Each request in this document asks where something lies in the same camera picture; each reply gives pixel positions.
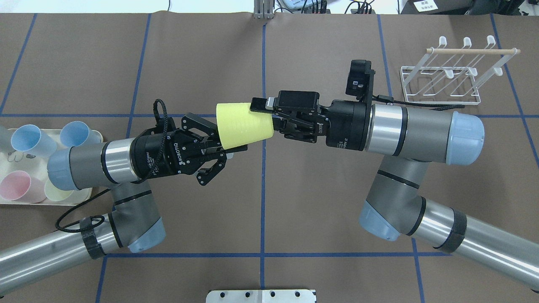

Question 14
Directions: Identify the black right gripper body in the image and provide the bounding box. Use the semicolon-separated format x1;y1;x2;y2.
274;90;372;151

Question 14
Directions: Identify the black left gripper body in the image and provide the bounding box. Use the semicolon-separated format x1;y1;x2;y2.
130;129;204;179

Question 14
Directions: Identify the yellow plastic cup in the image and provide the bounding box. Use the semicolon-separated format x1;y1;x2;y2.
216;102;275;150

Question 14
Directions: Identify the pink plastic cup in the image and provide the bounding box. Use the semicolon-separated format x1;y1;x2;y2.
0;170;46;204

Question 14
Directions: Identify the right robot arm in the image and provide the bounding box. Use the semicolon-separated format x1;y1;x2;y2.
248;90;538;292

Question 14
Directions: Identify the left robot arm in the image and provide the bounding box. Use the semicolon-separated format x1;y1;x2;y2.
1;113;227;297

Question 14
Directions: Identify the blue plastic cup far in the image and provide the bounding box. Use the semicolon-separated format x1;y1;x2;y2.
59;121;103;147

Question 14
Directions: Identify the blue plastic cup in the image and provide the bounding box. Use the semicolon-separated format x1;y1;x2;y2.
11;124;58;158
59;121;103;147

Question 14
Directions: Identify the pale green plastic cup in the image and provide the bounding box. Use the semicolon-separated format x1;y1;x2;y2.
44;180;74;202

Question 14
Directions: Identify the blue plastic cup near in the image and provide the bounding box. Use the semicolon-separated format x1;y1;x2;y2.
11;124;58;158

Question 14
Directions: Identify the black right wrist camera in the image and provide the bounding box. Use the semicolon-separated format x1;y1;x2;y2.
345;60;375;102

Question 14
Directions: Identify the aluminium frame post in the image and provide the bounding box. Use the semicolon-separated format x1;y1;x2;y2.
253;0;275;19

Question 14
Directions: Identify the white wire cup rack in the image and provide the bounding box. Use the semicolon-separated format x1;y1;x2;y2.
399;35;520;107

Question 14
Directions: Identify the white metal base plate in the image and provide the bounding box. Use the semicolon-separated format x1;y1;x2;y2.
205;289;317;303

